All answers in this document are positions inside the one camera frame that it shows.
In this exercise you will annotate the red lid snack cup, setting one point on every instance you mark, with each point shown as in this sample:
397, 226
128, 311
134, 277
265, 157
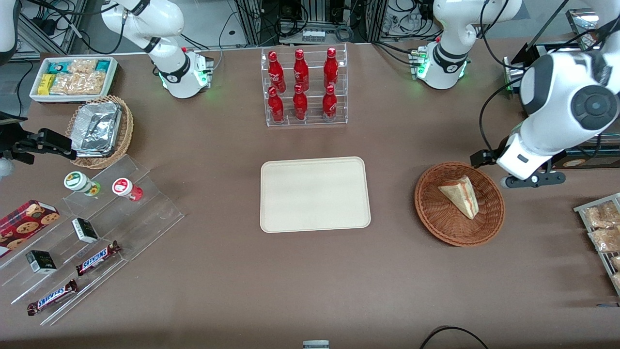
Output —
122, 186

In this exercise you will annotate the metal equipment frame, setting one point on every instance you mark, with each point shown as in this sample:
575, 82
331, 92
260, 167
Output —
252, 24

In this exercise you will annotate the small clear cracker bag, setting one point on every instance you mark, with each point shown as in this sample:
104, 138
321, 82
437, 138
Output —
82, 66

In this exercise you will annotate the white power strip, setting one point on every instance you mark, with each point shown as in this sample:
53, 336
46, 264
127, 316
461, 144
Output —
314, 35

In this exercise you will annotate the yellow snack packet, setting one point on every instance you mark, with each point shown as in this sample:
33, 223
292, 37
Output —
46, 85

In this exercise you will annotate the red cookie box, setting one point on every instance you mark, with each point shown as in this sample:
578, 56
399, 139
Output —
24, 225

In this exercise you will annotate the large clear cracker bag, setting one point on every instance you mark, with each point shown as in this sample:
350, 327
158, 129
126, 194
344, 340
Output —
77, 83

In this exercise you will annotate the Snickers chocolate bar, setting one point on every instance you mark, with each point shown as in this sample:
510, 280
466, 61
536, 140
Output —
52, 297
97, 258

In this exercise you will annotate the clear acrylic stepped stand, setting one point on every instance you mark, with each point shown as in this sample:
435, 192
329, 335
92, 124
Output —
155, 213

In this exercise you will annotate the beige plastic tray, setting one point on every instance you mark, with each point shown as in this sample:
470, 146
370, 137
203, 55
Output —
290, 203

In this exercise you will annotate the clear bag of pastries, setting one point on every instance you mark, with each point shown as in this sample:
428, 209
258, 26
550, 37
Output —
600, 215
616, 281
616, 262
605, 240

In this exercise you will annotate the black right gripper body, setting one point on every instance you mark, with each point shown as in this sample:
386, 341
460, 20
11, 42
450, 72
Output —
23, 144

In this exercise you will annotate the small black box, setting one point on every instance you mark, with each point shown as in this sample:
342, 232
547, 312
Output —
85, 230
41, 261

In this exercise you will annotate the brown round wicker basket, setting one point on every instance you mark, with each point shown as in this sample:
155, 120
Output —
445, 223

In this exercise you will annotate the grey box at table edge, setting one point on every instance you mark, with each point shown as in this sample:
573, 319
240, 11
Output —
316, 345

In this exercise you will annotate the white rectangular snack bin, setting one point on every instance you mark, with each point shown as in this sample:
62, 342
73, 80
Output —
72, 99

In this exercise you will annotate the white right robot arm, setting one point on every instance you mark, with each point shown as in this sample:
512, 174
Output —
164, 19

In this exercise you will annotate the clear acrylic bottle rack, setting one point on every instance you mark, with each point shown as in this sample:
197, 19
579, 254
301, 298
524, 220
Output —
314, 63

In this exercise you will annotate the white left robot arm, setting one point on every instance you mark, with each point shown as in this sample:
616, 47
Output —
557, 97

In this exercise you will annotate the triangle sandwich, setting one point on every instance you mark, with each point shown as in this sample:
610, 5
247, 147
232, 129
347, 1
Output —
462, 196

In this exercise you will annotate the teal snack packet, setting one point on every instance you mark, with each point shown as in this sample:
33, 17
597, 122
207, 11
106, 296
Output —
103, 65
57, 68

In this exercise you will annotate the black food warmer cabinet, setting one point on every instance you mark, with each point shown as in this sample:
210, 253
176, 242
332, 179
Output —
533, 54

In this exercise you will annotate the red cola bottle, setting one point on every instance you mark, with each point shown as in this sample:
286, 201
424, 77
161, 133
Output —
301, 72
331, 70
330, 104
300, 104
277, 75
276, 107

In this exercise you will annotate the silver foil container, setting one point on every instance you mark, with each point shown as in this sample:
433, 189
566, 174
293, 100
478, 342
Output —
97, 128

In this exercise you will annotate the tan wicker basket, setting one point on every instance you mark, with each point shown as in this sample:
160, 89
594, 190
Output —
127, 131

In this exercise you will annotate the green lid snack cup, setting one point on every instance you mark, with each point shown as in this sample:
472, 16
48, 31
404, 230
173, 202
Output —
75, 180

